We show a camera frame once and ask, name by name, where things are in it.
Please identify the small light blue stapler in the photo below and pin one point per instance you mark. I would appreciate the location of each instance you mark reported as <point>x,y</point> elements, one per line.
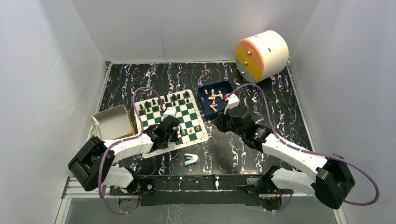
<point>190,159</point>

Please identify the light pieces in tray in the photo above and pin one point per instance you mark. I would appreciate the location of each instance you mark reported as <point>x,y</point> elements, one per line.
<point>211,100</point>

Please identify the gold metal tin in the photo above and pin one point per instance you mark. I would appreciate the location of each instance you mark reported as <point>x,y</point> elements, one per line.
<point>113,123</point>

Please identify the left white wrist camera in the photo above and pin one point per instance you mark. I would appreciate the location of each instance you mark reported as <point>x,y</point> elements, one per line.
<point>170,112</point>

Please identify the blue tray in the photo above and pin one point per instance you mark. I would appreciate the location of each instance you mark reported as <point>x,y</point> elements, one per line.
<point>225,88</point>

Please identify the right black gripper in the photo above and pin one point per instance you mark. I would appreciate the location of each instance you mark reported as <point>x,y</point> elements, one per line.
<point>221,119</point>

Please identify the white cylindrical drawer cabinet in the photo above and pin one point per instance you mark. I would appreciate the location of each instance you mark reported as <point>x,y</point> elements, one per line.
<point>261,56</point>

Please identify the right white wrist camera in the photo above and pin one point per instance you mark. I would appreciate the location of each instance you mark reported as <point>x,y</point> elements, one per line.
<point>232,102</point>

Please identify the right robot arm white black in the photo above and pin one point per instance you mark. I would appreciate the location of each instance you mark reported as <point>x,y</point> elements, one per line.
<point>327,178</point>

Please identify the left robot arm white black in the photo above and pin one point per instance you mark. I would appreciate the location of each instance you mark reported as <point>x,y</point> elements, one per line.
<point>93,165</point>

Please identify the dark chess pieces row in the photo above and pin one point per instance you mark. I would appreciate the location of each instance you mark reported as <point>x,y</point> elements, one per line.
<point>181,100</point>

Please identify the green white chess board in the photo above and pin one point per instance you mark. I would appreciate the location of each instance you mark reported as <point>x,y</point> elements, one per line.
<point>188,119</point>

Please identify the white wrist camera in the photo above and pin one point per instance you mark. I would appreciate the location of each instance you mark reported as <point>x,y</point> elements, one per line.
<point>170,112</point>
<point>232,102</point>

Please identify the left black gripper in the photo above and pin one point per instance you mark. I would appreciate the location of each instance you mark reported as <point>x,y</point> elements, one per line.
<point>175,137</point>

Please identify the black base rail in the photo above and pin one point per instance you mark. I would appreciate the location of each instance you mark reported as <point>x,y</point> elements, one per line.
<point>249,190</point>

